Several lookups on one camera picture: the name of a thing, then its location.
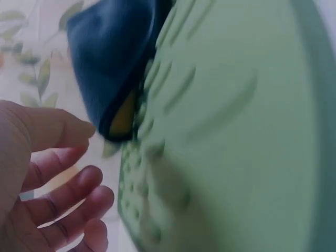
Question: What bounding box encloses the person's left hand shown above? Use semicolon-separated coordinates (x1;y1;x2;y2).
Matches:
0;99;116;252

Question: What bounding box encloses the blue and yellow cloth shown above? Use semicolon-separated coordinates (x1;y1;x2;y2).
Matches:
65;0;176;143

